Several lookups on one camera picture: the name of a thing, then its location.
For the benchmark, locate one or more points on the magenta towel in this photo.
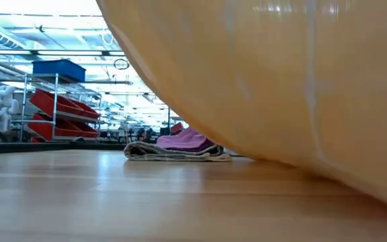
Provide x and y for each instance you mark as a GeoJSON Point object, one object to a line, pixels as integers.
{"type": "Point", "coordinates": [183, 139]}

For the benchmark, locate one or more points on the grey white-checked towel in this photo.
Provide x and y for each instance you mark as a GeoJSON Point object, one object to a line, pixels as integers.
{"type": "Point", "coordinates": [166, 154]}

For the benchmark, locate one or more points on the yellow checked towel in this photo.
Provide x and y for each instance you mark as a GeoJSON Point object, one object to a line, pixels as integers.
{"type": "Point", "coordinates": [281, 84]}

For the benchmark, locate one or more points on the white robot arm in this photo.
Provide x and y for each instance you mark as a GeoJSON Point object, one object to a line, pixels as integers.
{"type": "Point", "coordinates": [3, 104]}

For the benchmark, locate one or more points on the red background object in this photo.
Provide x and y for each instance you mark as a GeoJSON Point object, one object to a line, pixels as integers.
{"type": "Point", "coordinates": [176, 128]}

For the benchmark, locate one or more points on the metal shelf rack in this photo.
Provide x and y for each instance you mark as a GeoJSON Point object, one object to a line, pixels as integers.
{"type": "Point", "coordinates": [55, 97]}

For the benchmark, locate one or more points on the blue storage bin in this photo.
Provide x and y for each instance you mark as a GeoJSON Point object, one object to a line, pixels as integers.
{"type": "Point", "coordinates": [59, 70]}

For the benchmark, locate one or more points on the black table frame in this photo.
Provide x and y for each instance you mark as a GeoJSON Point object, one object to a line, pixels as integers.
{"type": "Point", "coordinates": [29, 147]}

